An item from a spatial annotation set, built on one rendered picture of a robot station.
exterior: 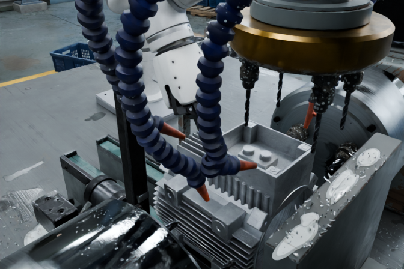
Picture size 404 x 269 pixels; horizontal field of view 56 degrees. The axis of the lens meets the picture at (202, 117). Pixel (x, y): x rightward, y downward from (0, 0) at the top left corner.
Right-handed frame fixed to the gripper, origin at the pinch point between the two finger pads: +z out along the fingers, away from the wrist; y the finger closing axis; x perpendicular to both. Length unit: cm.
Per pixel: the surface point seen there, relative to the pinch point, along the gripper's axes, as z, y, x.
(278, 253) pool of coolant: 9.5, 21.5, 27.8
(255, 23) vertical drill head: -12.0, 12.8, 28.2
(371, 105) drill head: 6.4, -16.7, 22.9
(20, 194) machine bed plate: 2, 21, -54
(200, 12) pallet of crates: -102, -409, -379
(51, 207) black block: 6.0, 20.3, -35.6
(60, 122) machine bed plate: -12, -6, -78
